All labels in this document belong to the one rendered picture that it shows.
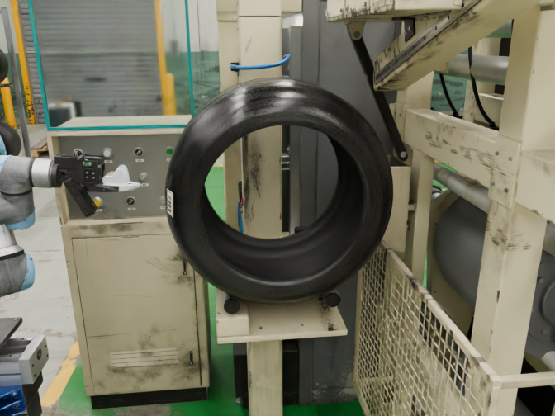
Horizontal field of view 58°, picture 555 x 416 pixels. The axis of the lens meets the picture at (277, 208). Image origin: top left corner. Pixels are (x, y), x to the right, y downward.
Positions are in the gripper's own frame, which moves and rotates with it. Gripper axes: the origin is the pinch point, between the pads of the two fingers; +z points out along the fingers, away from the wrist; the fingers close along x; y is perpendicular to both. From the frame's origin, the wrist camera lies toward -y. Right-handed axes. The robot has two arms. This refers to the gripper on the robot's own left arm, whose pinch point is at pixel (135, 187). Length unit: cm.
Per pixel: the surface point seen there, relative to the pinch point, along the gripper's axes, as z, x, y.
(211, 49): 7, 939, 26
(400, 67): 65, -2, 38
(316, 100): 43, -11, 28
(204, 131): 17.1, -10.9, 18.3
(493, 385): 73, -58, -15
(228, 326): 27.1, -8.4, -35.2
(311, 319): 52, -2, -36
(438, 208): 108, 47, -13
